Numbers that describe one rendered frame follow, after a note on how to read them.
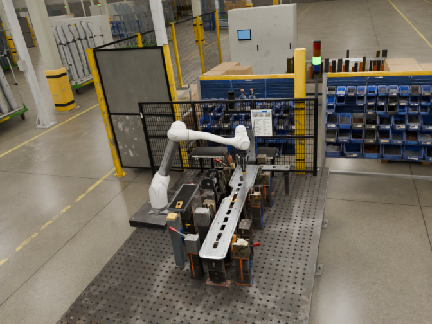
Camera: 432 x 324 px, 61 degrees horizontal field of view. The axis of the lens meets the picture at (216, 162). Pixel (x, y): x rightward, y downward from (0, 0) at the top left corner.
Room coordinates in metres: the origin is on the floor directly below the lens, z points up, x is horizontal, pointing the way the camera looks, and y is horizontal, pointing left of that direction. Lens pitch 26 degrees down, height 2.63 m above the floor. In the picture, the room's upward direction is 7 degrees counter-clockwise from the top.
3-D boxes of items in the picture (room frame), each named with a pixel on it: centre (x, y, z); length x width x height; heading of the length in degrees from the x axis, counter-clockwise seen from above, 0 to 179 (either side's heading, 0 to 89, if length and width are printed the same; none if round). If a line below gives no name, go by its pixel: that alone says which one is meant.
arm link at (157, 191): (2.99, 0.57, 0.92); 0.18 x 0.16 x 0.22; 2
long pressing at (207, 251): (2.58, -0.11, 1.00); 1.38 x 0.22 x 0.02; 162
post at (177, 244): (2.24, 0.36, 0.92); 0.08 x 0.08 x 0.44; 72
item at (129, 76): (5.14, 1.00, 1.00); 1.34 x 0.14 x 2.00; 68
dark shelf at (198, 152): (3.52, -0.19, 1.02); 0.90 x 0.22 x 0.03; 72
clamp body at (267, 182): (2.93, -0.43, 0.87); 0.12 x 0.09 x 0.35; 72
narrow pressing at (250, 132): (3.29, -0.34, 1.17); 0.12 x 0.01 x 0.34; 72
